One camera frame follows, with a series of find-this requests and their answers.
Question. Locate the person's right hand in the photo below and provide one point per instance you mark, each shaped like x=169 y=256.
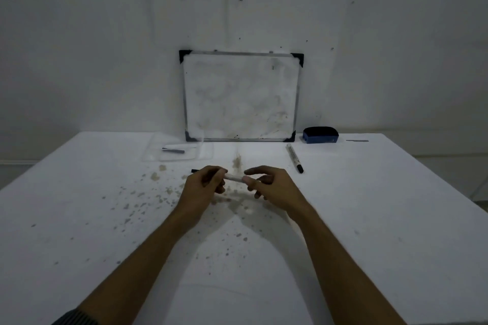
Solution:
x=280 y=191

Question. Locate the person's left hand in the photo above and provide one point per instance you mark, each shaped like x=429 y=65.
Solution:
x=198 y=191

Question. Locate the person's right thumb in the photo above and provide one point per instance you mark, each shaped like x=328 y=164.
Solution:
x=254 y=180

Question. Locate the person's left thumb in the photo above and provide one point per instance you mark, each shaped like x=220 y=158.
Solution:
x=219 y=186

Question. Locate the white marker with black cap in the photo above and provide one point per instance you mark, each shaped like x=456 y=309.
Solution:
x=294 y=158
x=234 y=177

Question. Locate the person's left forearm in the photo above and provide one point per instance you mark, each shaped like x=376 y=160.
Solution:
x=141 y=263

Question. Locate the person's right forearm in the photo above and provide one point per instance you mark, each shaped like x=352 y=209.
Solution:
x=343 y=275

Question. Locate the clear plastic tray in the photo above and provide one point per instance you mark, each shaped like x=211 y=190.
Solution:
x=177 y=147

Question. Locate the dark grey pen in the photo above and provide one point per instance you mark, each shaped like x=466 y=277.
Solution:
x=173 y=150

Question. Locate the blue whiteboard eraser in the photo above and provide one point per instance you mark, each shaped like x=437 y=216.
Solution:
x=321 y=134

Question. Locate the small framed whiteboard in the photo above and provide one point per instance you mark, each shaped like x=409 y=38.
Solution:
x=240 y=98

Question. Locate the dark grey sleeve cuff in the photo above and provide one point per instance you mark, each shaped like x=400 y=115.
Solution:
x=76 y=318

